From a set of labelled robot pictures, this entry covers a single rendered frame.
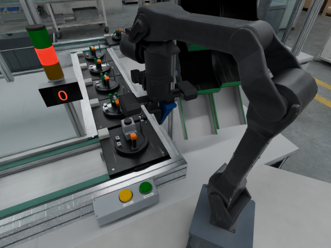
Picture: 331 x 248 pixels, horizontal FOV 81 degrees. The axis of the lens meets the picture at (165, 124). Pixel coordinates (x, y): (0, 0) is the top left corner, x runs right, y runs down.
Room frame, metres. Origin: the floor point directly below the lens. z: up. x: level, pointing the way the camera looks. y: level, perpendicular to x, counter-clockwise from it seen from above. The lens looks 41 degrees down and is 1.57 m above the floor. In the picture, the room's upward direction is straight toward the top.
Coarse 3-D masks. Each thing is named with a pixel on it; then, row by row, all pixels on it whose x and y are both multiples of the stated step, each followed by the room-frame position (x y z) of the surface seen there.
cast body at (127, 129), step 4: (124, 120) 0.56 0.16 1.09; (128, 120) 0.56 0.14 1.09; (132, 120) 0.57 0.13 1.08; (124, 124) 0.54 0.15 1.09; (128, 124) 0.54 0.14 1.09; (132, 124) 0.54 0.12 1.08; (124, 128) 0.53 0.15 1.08; (128, 128) 0.54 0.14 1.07; (132, 128) 0.54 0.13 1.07; (124, 132) 0.54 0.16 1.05; (128, 132) 0.53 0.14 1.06; (136, 132) 0.54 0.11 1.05; (128, 136) 0.52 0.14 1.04; (136, 136) 0.53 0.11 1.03
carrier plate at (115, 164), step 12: (156, 132) 0.62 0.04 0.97; (108, 144) 0.55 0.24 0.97; (156, 144) 0.55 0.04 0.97; (108, 156) 0.48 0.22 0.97; (120, 156) 0.48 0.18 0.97; (132, 156) 0.48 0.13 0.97; (144, 156) 0.48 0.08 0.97; (156, 156) 0.48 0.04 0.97; (168, 156) 0.49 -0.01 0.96; (108, 168) 0.43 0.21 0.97; (120, 168) 0.43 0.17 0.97; (132, 168) 0.43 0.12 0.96
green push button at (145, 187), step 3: (141, 183) 0.37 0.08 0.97; (144, 183) 0.37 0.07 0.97; (147, 183) 0.37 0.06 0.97; (141, 186) 0.35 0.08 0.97; (144, 186) 0.35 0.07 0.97; (147, 186) 0.35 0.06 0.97; (150, 186) 0.35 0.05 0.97; (141, 189) 0.34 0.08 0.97; (144, 189) 0.34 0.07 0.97; (147, 189) 0.34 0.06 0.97; (150, 189) 0.34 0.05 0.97; (144, 192) 0.33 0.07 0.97; (147, 192) 0.33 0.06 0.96
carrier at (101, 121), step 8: (96, 104) 0.82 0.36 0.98; (104, 104) 0.78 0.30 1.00; (112, 104) 0.81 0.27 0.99; (96, 112) 0.77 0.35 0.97; (104, 112) 0.74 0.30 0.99; (112, 112) 0.74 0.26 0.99; (120, 112) 0.73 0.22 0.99; (96, 120) 0.70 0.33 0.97; (104, 120) 0.70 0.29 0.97; (112, 120) 0.70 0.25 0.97; (120, 120) 0.70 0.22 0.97; (136, 120) 0.71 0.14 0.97; (144, 120) 0.72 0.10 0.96; (112, 128) 0.66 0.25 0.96
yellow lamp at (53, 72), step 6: (42, 66) 0.57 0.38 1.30; (48, 66) 0.56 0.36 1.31; (54, 66) 0.57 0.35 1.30; (60, 66) 0.59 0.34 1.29; (48, 72) 0.56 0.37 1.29; (54, 72) 0.56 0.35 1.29; (60, 72) 0.58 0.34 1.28; (48, 78) 0.56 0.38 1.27; (54, 78) 0.56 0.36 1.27; (60, 78) 0.57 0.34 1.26
